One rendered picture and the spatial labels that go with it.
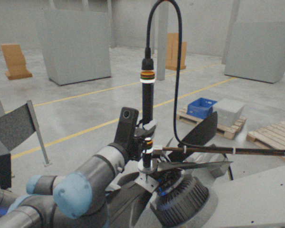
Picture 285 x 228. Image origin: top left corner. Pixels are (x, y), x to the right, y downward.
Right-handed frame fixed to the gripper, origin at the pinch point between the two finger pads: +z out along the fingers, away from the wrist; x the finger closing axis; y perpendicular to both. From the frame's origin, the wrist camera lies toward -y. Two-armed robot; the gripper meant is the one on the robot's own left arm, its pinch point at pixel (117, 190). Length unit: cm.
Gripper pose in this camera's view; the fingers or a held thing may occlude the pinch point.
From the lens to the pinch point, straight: 75.0
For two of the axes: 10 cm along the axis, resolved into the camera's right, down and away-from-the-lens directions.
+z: 10.0, 0.2, -0.3
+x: -0.1, 9.4, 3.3
